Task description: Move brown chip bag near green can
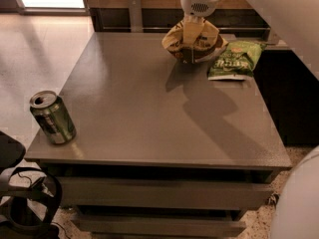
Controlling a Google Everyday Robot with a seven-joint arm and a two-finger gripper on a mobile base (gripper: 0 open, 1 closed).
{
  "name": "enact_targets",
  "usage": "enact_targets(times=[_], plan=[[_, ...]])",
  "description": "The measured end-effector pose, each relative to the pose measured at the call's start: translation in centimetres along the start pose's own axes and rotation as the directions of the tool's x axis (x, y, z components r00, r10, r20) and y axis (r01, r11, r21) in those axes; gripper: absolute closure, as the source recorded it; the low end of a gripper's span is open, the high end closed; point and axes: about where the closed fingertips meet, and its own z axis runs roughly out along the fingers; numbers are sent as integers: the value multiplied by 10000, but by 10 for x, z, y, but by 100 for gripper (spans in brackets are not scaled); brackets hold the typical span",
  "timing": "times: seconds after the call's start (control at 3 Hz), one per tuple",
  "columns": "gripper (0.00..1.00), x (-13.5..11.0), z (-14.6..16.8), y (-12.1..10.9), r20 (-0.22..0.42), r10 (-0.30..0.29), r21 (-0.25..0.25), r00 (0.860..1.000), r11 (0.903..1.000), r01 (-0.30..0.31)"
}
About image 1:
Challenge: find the green soda can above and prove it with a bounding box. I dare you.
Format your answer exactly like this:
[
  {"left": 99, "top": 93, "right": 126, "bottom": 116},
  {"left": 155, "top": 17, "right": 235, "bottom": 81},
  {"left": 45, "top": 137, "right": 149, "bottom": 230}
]
[{"left": 30, "top": 91, "right": 77, "bottom": 144}]

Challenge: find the black office chair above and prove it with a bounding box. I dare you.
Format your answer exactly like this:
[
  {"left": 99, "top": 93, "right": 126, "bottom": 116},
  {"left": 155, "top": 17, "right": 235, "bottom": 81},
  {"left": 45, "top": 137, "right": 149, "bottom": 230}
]
[{"left": 0, "top": 131, "right": 62, "bottom": 239}]

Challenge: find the lower grey drawer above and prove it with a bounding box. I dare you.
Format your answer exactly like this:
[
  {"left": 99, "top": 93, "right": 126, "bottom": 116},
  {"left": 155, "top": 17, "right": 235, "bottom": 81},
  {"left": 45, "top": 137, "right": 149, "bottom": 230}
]
[{"left": 72, "top": 215, "right": 246, "bottom": 238}]

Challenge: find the white power strip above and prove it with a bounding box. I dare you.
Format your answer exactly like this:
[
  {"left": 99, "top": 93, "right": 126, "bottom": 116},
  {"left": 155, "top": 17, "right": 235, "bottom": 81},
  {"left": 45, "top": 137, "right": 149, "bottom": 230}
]
[{"left": 267, "top": 193, "right": 279, "bottom": 206}]

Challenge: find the grey drawer cabinet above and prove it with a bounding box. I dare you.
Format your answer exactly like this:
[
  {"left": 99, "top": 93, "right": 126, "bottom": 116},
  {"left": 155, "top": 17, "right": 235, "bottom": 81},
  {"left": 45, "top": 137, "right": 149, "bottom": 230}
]
[{"left": 27, "top": 33, "right": 291, "bottom": 239}]

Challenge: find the left metal bracket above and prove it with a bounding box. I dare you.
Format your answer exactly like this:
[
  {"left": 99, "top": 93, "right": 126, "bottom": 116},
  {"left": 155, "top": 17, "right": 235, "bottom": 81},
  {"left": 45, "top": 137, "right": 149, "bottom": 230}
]
[{"left": 129, "top": 0, "right": 144, "bottom": 33}]

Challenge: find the grey drawer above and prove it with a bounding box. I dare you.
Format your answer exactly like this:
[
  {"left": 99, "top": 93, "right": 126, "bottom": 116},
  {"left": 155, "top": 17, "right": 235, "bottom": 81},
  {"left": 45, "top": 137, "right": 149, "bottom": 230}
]
[
  {"left": 72, "top": 215, "right": 246, "bottom": 238},
  {"left": 59, "top": 177, "right": 272, "bottom": 210}
]

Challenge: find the green chip bag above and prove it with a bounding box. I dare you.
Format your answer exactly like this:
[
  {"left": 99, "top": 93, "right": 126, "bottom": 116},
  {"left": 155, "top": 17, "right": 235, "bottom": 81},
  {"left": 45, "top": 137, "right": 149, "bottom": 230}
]
[{"left": 207, "top": 41, "right": 266, "bottom": 81}]

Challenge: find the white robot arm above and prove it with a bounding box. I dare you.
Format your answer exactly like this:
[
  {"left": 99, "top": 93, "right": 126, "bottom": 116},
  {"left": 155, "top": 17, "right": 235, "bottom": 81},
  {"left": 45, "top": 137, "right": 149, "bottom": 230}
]
[{"left": 246, "top": 0, "right": 319, "bottom": 239}]

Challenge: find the brown chip bag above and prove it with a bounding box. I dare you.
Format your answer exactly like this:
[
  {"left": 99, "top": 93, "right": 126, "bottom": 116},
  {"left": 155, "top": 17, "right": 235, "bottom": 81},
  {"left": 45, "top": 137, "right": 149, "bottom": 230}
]
[{"left": 161, "top": 19, "right": 228, "bottom": 64}]

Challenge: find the upper grey drawer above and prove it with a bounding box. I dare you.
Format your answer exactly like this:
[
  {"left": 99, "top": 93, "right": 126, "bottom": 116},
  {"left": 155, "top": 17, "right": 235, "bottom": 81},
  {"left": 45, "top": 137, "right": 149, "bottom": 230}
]
[{"left": 59, "top": 177, "right": 272, "bottom": 210}]

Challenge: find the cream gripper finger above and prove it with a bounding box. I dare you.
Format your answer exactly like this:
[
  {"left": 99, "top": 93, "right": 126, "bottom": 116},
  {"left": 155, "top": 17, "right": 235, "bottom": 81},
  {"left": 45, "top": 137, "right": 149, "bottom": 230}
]
[{"left": 182, "top": 15, "right": 204, "bottom": 47}]

